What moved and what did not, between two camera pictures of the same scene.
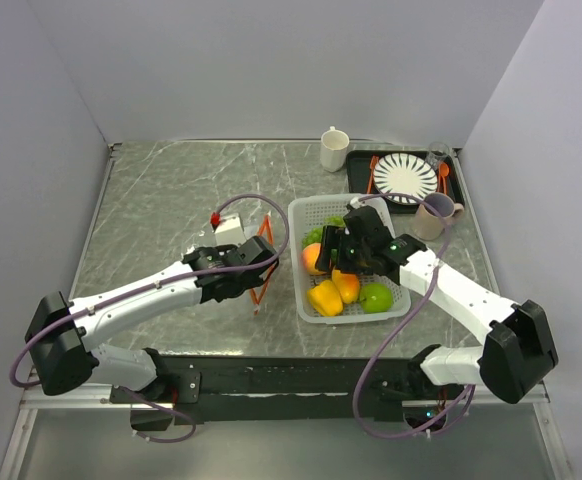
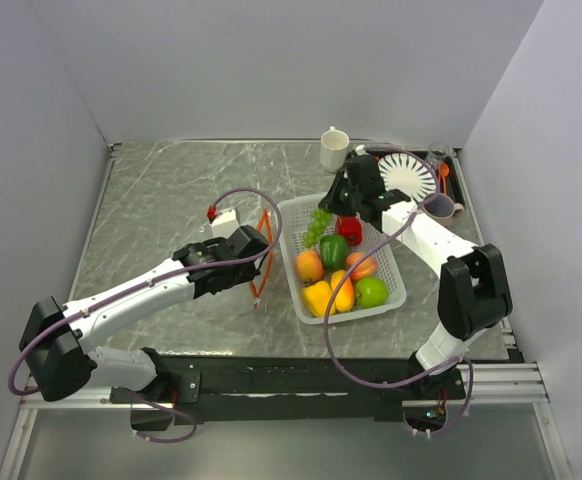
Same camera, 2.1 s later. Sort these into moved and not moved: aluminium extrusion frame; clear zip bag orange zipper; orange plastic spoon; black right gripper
Moved: black right gripper
Not moved: aluminium extrusion frame; orange plastic spoon; clear zip bag orange zipper
